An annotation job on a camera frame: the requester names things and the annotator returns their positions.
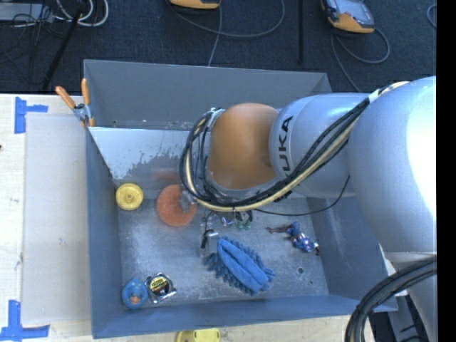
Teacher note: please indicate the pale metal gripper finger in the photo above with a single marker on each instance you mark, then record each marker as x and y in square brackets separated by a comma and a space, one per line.
[213, 240]
[203, 243]

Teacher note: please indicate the grey metal bin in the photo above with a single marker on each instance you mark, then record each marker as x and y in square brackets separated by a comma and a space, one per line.
[171, 258]

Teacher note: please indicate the blue fringed cloth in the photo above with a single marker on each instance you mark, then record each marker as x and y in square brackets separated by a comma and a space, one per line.
[238, 265]

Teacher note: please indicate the clear packet with black label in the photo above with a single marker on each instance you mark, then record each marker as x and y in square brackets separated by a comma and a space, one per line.
[160, 286]

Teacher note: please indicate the blue toy figure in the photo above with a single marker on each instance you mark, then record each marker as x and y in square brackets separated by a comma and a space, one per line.
[300, 240]

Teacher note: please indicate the blue round toy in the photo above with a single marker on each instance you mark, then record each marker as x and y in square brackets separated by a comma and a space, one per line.
[134, 294]

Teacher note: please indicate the yellow round wheel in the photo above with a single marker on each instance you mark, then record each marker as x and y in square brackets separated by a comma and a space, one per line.
[129, 196]

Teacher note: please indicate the pale flat board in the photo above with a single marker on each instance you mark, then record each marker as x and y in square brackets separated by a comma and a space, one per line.
[53, 208]

